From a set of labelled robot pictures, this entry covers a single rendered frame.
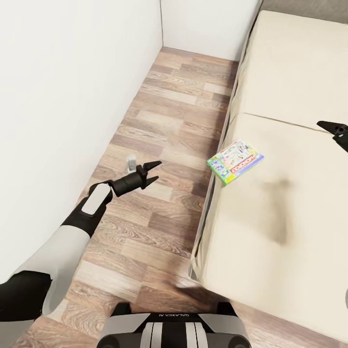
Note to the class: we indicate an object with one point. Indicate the board game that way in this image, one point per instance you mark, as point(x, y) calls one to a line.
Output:
point(234, 161)

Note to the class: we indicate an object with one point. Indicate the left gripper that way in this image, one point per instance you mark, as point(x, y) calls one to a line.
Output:
point(139, 178)

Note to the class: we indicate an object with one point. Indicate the bed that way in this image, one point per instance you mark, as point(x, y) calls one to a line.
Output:
point(276, 238)

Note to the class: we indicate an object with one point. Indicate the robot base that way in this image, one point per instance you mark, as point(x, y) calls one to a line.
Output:
point(223, 329)

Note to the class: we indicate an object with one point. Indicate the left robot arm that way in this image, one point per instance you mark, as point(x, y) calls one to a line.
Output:
point(40, 283)

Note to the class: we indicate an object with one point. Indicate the robot trunk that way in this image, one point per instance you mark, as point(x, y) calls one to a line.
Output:
point(174, 335)

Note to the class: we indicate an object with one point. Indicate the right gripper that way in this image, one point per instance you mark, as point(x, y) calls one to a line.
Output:
point(339, 130)

